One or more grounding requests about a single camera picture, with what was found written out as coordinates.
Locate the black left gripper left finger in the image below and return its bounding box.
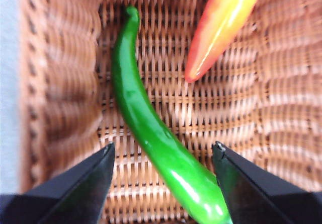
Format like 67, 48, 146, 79
0, 142, 116, 224

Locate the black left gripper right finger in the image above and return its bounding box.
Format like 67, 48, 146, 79
212, 141, 322, 224

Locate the long green pepper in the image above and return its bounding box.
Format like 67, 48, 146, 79
111, 5, 233, 224

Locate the brown wicker basket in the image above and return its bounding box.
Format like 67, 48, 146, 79
19, 0, 322, 224

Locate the orange carrot with green leaves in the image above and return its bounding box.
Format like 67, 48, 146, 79
185, 0, 267, 83

